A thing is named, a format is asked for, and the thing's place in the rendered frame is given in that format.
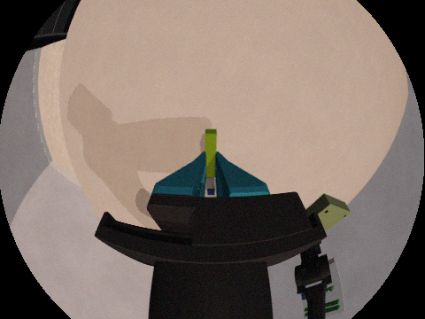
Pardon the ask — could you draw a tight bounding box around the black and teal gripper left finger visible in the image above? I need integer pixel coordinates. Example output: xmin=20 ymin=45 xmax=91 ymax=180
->
xmin=151 ymin=152 xmax=206 ymax=197

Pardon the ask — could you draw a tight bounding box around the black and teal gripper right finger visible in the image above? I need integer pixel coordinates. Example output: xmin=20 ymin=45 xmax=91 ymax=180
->
xmin=215 ymin=152 xmax=270 ymax=197

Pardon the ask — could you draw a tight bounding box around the small blue cube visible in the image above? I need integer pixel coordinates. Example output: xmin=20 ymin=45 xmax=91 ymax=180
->
xmin=207 ymin=185 xmax=215 ymax=195

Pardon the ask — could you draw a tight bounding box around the lime green rod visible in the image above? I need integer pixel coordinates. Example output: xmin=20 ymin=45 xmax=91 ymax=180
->
xmin=205 ymin=129 xmax=217 ymax=177

